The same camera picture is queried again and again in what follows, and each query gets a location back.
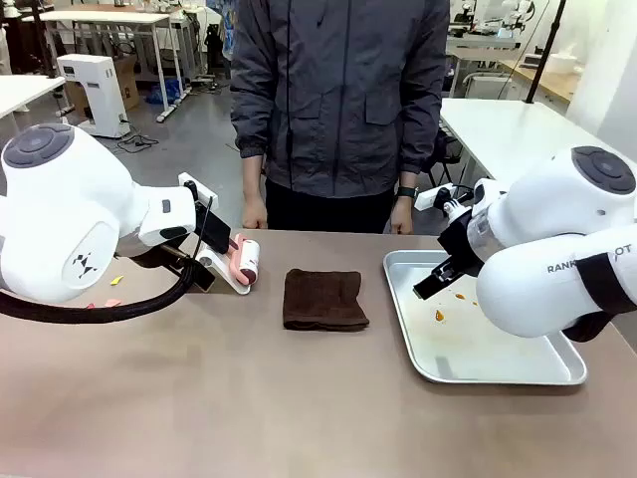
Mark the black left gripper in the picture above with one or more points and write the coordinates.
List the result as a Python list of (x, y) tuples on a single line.
[(215, 231)]

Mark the person left forearm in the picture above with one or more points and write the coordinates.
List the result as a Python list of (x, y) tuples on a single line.
[(407, 180)]

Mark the wooden desk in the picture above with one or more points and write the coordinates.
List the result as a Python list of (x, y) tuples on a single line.
[(542, 82)]

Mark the white table with legs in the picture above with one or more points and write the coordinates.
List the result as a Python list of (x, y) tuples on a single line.
[(109, 20)]

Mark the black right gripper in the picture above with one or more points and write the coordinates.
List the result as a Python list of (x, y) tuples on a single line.
[(463, 236)]

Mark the black pole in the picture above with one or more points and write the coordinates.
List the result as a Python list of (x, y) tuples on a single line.
[(42, 40), (545, 50)]

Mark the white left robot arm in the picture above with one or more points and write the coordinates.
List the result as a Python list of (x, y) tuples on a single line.
[(60, 214)]

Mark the salmon paper scrap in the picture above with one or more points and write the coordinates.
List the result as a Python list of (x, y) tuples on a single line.
[(113, 302)]

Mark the blue bag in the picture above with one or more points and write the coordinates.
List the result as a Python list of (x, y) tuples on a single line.
[(166, 92)]

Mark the silver metal tray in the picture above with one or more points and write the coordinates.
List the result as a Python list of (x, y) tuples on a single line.
[(463, 343)]

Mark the person in grey jacket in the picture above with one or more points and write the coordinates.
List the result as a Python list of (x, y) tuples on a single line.
[(338, 89)]

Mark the black trousers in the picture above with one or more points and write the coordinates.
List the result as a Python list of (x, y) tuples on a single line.
[(323, 214)]

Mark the black chair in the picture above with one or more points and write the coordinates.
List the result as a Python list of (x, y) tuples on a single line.
[(445, 154)]

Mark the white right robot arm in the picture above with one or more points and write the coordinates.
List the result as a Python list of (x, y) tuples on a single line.
[(557, 239)]

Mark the black wrist watch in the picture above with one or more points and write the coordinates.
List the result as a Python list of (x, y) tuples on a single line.
[(408, 192)]

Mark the pink white lint roller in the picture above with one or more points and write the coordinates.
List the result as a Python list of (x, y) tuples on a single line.
[(247, 259)]

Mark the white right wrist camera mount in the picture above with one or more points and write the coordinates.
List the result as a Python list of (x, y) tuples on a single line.
[(428, 196)]

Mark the person right forearm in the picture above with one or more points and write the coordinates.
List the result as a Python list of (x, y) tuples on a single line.
[(252, 176)]

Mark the brown folded towel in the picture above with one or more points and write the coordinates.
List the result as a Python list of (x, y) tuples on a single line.
[(323, 300)]

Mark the yellow paper scrap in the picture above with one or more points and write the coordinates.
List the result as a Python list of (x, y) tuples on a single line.
[(117, 281)]

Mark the cardboard box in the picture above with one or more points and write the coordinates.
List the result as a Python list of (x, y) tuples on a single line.
[(128, 87)]

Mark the person left hand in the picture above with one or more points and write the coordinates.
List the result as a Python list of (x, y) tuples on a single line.
[(401, 219)]

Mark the white floor appliance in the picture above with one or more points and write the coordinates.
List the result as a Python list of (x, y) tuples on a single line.
[(94, 92)]

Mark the person right hand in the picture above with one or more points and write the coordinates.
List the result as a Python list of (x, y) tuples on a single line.
[(254, 214)]

